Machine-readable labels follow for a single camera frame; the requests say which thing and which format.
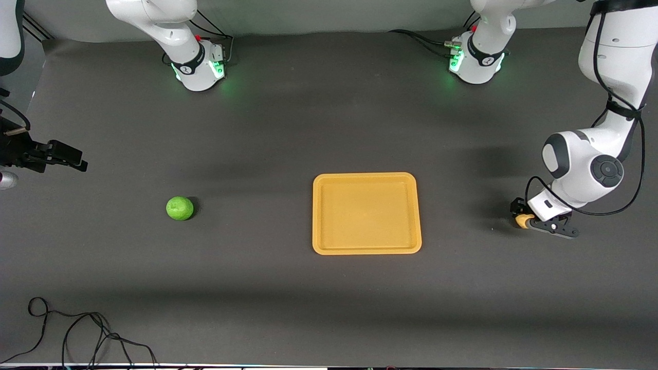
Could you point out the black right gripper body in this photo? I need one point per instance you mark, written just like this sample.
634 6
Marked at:
15 149

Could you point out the yellow potato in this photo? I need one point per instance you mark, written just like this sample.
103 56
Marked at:
524 221

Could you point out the green apple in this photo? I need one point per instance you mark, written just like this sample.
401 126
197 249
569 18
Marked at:
180 208

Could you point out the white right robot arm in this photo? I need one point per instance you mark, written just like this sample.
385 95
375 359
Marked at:
180 31

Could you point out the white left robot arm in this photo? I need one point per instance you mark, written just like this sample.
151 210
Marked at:
617 51

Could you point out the orange plastic tray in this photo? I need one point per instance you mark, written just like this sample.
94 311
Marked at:
366 213

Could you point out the dark grey table mat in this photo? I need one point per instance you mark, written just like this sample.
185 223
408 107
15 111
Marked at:
329 128

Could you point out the metal frame rail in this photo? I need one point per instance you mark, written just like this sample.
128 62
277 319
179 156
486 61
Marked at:
38 28

